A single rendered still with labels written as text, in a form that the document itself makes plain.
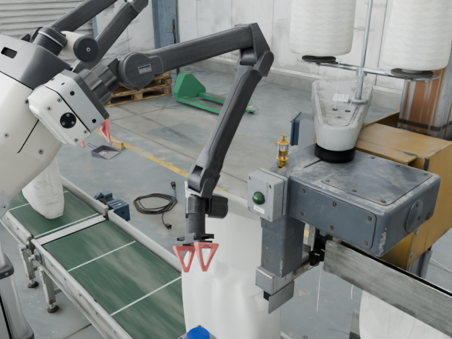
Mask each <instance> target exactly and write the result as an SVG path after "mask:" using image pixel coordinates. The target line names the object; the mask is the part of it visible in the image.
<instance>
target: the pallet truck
mask: <svg viewBox="0 0 452 339"><path fill-rule="evenodd" d="M175 22H176V20H175V19H173V21H172V23H173V28H172V32H173V35H174V44H176V29H175ZM176 74H177V77H176V80H175V82H176V84H175V87H174V96H175V98H176V100H177V101H179V102H183V103H185V104H190V105H192V106H196V107H198V108H202V109H205V110H208V111H211V112H215V113H217V114H220V111H221V109H222V106H218V105H216V104H212V103H208V102H205V101H202V100H198V99H195V97H201V98H204V99H208V100H212V101H214V102H218V103H221V104H224V103H225V100H226V97H223V96H219V95H216V94H213V93H209V92H206V89H205V86H204V85H203V84H202V83H201V82H200V81H199V80H198V79H197V78H195V76H193V74H191V73H187V72H180V68H178V69H176ZM256 110H258V108H257V107H256V106H254V105H251V104H248V106H247V108H246V111H247V112H255V111H256Z"/></svg>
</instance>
